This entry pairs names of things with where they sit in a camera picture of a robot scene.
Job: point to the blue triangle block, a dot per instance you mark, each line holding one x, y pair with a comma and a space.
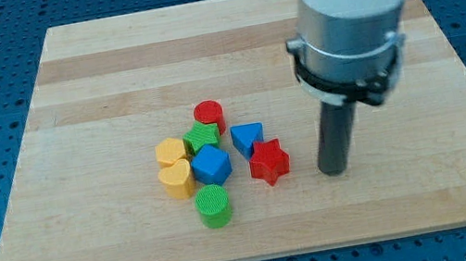
244, 136

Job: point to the wooden board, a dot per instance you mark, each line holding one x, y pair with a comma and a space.
110, 92

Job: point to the yellow hexagon block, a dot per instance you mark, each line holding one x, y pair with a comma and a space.
170, 151

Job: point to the blue cube block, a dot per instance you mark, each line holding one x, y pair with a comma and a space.
212, 165

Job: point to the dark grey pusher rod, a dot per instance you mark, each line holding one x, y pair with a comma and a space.
335, 131

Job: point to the yellow heart block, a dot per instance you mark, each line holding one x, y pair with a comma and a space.
178, 180

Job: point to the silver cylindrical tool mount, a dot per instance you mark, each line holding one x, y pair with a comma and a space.
343, 61

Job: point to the green cylinder block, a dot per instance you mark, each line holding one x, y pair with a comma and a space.
213, 205

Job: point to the red cylinder block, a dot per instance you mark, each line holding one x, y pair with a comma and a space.
210, 112

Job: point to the green star block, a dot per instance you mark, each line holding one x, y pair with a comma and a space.
200, 135

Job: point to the red star block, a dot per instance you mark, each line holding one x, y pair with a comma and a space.
269, 161

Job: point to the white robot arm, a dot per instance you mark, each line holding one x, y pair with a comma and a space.
353, 9

